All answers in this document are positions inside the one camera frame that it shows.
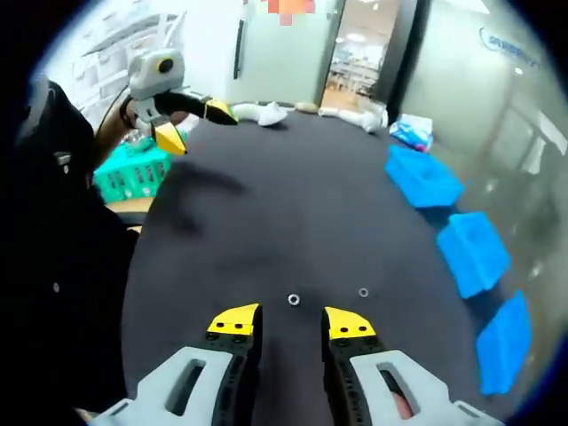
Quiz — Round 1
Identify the white shelf rack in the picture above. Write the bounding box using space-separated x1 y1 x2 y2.
73 11 187 116

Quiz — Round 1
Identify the green plastic basket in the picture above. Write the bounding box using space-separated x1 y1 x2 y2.
92 141 172 205

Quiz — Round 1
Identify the black door handle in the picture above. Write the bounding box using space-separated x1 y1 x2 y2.
233 18 246 81

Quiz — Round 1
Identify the blue plastic bin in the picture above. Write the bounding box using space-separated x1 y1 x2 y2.
437 211 511 299
384 145 465 209
477 290 533 396

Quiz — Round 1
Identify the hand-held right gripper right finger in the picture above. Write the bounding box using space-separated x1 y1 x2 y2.
321 305 505 426

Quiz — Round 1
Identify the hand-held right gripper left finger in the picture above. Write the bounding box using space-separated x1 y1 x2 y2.
91 303 263 426

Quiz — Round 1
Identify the blue tissue pack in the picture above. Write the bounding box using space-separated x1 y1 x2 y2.
390 114 434 153

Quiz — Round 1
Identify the black office chair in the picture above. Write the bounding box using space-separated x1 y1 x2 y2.
110 210 147 232

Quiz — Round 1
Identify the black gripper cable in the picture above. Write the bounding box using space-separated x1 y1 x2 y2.
95 83 130 134

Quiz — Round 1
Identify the person's black clothed torso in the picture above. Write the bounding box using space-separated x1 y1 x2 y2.
0 79 138 418

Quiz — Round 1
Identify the white cloth roll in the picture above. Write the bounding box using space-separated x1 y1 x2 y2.
319 106 387 133

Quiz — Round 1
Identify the person's left hand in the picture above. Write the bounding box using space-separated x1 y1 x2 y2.
170 113 200 135

